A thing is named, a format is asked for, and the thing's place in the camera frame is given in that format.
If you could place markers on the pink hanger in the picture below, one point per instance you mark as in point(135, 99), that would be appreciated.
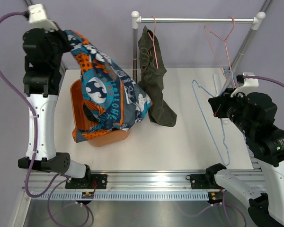
point(207, 31)
point(152, 37)

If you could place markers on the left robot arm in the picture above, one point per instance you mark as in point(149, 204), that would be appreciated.
point(42, 80)

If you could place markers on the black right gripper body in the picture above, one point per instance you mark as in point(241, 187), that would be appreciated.
point(229, 106)

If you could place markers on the metal clothes rack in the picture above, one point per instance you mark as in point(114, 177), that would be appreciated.
point(255, 25)

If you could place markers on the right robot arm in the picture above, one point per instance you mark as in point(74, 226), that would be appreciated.
point(254, 115)

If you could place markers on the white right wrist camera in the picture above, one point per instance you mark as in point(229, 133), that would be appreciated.
point(250, 84)

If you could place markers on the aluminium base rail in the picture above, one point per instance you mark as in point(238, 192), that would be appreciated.
point(168, 180)

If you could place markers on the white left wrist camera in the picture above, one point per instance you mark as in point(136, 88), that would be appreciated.
point(38, 18)

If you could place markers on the colourful patterned shorts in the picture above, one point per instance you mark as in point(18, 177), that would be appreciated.
point(109, 93)

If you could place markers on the olive green shorts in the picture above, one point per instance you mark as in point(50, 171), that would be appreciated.
point(152, 81)

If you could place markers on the orange plastic basket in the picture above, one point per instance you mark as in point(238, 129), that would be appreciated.
point(82, 123)

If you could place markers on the white slotted cable duct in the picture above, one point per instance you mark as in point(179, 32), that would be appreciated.
point(125, 196)

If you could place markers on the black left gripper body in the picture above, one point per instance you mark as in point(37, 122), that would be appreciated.
point(59, 44)

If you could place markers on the blue hanger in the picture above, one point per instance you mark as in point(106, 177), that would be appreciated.
point(214, 134)

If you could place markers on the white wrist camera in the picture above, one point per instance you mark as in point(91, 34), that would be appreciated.
point(250, 84)
point(38, 18)

